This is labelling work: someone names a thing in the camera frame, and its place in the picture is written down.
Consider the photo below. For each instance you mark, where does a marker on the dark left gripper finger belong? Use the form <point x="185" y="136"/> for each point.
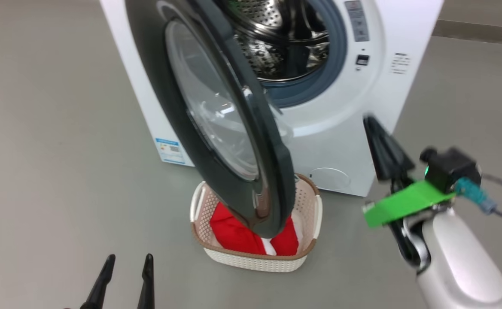
<point x="100" y="283"/>
<point x="147" y="283"/>

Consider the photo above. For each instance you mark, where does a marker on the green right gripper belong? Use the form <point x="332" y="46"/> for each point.
<point x="405" y="204"/>

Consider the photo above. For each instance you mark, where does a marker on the red and white garment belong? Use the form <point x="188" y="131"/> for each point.
<point x="233" y="236"/>

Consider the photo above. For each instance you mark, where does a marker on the black round glass washer door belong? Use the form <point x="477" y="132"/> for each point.
<point x="169" y="107"/>

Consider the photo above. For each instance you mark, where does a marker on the white front-load washing machine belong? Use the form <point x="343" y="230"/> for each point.
<point x="341" y="137"/>

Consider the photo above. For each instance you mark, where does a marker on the black door latch socket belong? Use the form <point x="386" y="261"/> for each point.
<point x="362" y="60"/>

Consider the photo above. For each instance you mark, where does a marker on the grey rubber door gasket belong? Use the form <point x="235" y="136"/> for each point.
<point x="334" y="64"/>

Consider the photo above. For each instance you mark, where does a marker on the cream laundry basket brown rim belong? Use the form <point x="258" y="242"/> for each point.
<point x="250" y="262"/>

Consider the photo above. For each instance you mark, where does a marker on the stainless steel washing machine drum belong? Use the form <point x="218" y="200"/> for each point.
<point x="276" y="56"/>

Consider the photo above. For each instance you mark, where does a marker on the round white filter cover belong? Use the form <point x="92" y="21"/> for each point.
<point x="330" y="179"/>

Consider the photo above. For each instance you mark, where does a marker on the blue energy label sticker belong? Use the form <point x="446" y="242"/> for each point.
<point x="170" y="151"/>

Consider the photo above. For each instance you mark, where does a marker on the grey warning sticker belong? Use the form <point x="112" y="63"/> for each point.
<point x="357" y="21"/>

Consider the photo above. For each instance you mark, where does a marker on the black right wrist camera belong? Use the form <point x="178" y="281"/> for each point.
<point x="452" y="169"/>

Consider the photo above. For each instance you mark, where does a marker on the teal right camera connector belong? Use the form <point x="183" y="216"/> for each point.
<point x="474" y="195"/>

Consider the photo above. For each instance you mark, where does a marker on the dark grey wall baseboard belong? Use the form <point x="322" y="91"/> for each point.
<point x="482" y="33"/>

